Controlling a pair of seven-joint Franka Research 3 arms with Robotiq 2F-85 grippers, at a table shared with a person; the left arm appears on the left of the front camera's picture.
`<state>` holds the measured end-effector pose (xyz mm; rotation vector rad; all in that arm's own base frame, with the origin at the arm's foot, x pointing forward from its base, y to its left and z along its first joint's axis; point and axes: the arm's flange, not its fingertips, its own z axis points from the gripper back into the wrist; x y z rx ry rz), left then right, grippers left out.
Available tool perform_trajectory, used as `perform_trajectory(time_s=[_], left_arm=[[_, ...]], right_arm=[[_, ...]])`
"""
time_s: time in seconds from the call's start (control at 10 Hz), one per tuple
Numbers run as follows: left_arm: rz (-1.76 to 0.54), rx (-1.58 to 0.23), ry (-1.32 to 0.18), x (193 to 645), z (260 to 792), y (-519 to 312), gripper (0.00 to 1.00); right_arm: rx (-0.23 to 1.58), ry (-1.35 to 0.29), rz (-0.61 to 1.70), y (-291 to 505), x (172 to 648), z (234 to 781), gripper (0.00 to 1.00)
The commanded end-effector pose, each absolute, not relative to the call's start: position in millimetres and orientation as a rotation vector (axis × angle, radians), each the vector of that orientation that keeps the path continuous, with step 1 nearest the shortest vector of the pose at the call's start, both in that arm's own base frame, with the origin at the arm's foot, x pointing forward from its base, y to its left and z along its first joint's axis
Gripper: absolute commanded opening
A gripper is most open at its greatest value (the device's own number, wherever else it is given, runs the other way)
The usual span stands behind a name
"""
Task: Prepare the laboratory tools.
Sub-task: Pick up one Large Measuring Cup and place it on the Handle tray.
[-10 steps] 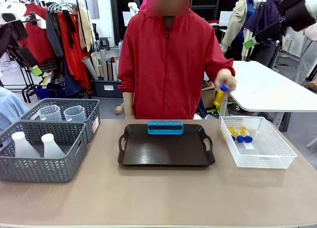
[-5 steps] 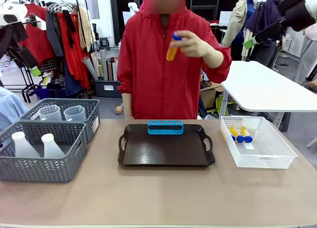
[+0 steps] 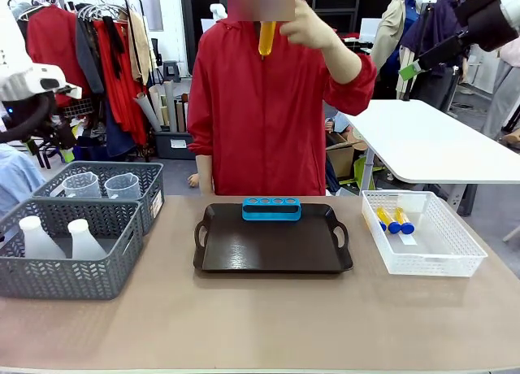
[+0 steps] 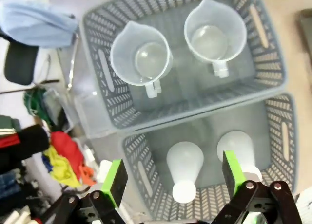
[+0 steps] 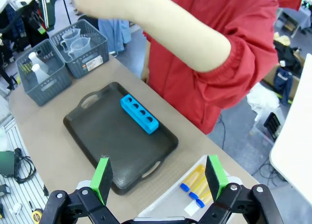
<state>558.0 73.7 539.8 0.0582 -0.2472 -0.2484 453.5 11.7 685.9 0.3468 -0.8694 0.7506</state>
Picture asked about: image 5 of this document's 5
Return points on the person in red jacket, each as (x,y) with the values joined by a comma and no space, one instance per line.
(195,92)

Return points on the yellow tape measure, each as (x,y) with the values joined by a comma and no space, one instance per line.
(37,214)

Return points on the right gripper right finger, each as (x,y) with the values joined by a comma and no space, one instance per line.
(215,177)

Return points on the white plastic basket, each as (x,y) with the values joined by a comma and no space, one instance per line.
(168,202)

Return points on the person's left forearm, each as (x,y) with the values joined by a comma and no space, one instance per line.
(158,22)

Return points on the clear plastic measuring beaker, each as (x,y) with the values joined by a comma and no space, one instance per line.
(69,37)
(80,48)

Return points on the cardboard box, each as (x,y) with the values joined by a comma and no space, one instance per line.
(270,75)

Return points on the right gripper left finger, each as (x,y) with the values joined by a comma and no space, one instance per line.
(102,180)

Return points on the white plastic bag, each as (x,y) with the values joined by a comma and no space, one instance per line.
(264,97)

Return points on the blue test tube rack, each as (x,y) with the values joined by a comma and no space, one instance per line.
(140,115)

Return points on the grey plastic basket with label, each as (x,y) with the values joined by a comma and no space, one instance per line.
(95,63)

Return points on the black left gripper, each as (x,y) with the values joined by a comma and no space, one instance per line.
(50,7)

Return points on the white side table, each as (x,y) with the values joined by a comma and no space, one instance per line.
(295,136)

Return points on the dark brown serving tray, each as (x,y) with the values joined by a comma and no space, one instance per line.
(114,146)

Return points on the blue denim garment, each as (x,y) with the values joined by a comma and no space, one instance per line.
(114,35)

